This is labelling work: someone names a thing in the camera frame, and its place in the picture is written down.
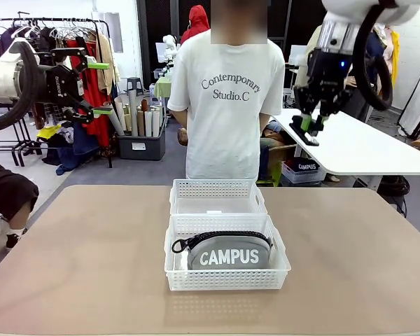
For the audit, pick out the dark grey storage bin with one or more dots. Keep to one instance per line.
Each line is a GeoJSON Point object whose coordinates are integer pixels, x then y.
{"type": "Point", "coordinates": [143, 147]}

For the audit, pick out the yellow cloth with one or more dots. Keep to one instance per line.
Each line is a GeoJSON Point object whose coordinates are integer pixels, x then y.
{"type": "Point", "coordinates": [49, 132]}

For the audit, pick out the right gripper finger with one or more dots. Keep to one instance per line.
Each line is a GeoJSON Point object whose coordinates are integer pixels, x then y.
{"type": "Point", "coordinates": [306, 101]}
{"type": "Point", "coordinates": [336, 103]}

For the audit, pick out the thin white paper roll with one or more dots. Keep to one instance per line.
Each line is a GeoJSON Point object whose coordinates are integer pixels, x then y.
{"type": "Point", "coordinates": [120, 112]}

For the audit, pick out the black stapler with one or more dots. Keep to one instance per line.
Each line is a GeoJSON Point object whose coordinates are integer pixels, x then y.
{"type": "Point", "coordinates": [302, 134]}

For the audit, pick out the white wall panel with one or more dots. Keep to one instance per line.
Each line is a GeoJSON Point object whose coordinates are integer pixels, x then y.
{"type": "Point", "coordinates": [113, 31]}

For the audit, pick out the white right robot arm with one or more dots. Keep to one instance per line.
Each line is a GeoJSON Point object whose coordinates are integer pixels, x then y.
{"type": "Point", "coordinates": [339, 31]}

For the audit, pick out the brown checked garment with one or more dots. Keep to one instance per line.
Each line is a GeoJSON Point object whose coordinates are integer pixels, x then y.
{"type": "Point", "coordinates": [49, 112]}

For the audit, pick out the small white board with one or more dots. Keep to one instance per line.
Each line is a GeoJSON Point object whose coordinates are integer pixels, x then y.
{"type": "Point", "coordinates": [295, 54]}

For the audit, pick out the small white background robot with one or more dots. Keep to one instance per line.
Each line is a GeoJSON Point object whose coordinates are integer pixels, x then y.
{"type": "Point", "coordinates": [169, 45]}

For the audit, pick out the light green table cloth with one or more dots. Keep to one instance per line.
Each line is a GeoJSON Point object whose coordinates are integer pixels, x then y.
{"type": "Point", "coordinates": [161, 87]}

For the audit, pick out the wide grey paper roll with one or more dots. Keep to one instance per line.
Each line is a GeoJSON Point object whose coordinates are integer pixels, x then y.
{"type": "Point", "coordinates": [112, 119]}

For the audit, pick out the white basket under table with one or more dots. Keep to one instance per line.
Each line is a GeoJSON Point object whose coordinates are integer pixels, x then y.
{"type": "Point", "coordinates": [302, 176]}

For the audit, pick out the blue denim clothes pile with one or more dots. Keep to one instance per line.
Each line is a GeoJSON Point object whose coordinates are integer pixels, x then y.
{"type": "Point", "coordinates": [80, 143]}

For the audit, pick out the dark purple jacket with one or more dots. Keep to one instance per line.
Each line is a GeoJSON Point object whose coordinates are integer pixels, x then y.
{"type": "Point", "coordinates": [5, 42]}

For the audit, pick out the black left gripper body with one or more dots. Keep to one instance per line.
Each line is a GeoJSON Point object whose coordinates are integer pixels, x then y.
{"type": "Point", "coordinates": [57, 85]}

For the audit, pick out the yellow garment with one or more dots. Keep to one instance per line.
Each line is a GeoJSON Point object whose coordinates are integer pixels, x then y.
{"type": "Point", "coordinates": [396, 52]}

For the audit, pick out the beige shirt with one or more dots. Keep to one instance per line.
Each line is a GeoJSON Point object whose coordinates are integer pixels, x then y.
{"type": "Point", "coordinates": [106, 84]}

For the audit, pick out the person in red hoodie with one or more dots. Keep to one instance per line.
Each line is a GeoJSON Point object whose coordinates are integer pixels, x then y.
{"type": "Point", "coordinates": [197, 24]}

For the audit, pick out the cardboard box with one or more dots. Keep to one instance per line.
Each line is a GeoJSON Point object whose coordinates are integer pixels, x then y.
{"type": "Point", "coordinates": [281, 154]}

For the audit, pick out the black clothes pile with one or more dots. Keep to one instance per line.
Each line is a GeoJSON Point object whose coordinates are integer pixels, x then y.
{"type": "Point", "coordinates": [57, 150]}

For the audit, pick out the dark grey stool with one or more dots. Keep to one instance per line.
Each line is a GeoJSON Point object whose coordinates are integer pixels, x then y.
{"type": "Point", "coordinates": [134, 82]}

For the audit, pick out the brown paper roll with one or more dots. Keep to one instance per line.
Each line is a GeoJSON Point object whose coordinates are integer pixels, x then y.
{"type": "Point", "coordinates": [145, 105]}

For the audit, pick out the seated person in black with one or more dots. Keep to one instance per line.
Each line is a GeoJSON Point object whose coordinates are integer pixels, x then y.
{"type": "Point", "coordinates": [7, 196]}

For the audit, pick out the white work table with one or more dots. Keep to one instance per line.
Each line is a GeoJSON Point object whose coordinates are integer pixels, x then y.
{"type": "Point", "coordinates": [353, 150]}

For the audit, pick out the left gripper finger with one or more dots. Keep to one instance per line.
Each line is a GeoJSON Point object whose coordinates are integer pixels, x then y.
{"type": "Point", "coordinates": [82, 112]}
{"type": "Point", "coordinates": [77, 54]}

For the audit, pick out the black metal clothes rack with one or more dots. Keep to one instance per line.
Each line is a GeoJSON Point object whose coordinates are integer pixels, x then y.
{"type": "Point", "coordinates": [91, 20]}

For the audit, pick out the red dress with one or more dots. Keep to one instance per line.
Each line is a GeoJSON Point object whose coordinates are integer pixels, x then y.
{"type": "Point", "coordinates": [94, 133]}

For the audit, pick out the tall grey paper roll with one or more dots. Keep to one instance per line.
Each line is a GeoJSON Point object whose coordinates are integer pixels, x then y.
{"type": "Point", "coordinates": [133, 112]}

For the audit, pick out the white perforated plastic basket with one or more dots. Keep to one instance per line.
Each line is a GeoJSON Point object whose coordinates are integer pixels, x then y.
{"type": "Point", "coordinates": [224, 280]}
{"type": "Point", "coordinates": [213, 190]}

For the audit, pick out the mannequin with beige coat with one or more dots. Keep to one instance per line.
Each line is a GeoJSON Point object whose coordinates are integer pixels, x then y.
{"type": "Point", "coordinates": [313, 38]}

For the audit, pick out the dark CAMPUS pouch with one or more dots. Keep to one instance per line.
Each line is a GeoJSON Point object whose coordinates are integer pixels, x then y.
{"type": "Point", "coordinates": [306, 166]}

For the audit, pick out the person in white T-shirt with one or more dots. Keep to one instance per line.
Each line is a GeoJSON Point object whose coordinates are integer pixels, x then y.
{"type": "Point", "coordinates": [227, 133]}

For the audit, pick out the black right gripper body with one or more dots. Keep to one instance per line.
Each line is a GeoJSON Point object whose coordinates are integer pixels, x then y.
{"type": "Point", "coordinates": [327, 70]}

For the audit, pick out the grey CAMPUS pencil pouch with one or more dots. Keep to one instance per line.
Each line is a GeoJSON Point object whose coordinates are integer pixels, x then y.
{"type": "Point", "coordinates": [227, 257]}

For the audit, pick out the white reflector panel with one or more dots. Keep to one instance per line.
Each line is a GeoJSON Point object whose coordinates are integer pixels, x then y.
{"type": "Point", "coordinates": [418, 105]}

